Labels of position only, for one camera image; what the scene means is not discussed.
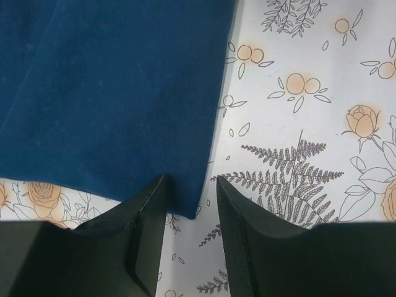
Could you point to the floral table mat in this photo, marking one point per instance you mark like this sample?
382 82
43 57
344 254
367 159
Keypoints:
305 129

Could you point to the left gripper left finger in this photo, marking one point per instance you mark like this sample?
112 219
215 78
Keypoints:
114 254

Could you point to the dark blue t shirt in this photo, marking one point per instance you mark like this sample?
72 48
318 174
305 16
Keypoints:
103 96

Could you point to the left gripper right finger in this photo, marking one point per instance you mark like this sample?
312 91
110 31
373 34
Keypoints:
267 256

